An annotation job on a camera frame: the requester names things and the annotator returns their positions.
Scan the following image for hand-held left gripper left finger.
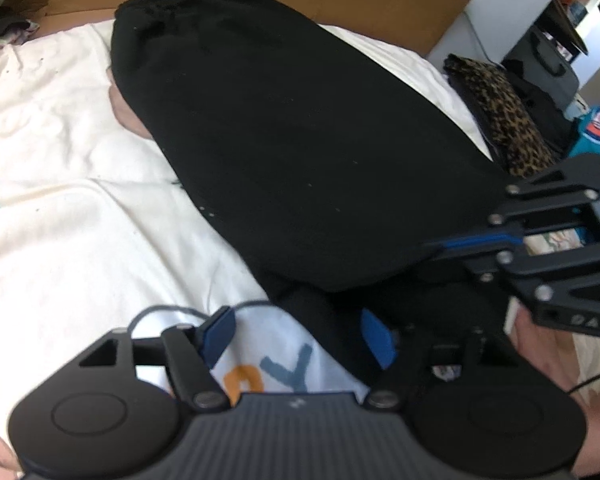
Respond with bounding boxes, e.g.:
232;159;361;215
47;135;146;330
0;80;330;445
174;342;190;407
77;305;237;411

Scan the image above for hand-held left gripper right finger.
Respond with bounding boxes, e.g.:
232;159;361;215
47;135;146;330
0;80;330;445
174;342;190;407
361;307;487;409

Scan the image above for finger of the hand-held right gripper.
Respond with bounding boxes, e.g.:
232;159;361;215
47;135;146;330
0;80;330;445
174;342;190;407
425;241;600;337
425;152;600;251

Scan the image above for black teddy bear print pants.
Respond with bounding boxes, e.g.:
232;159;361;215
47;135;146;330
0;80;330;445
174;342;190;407
109;0;528;396

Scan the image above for white cloth with coloured letters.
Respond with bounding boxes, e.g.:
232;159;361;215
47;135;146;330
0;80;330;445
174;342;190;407
132;305;371;406

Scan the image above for leopard print garment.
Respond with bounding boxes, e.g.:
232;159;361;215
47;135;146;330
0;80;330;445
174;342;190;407
442;55;556;178

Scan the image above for cream bear print bed sheet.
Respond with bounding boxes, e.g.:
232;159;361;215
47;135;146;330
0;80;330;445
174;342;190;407
0;22;496;411

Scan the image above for grey bag with handle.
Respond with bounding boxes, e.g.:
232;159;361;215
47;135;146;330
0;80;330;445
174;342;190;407
500;25;581;111

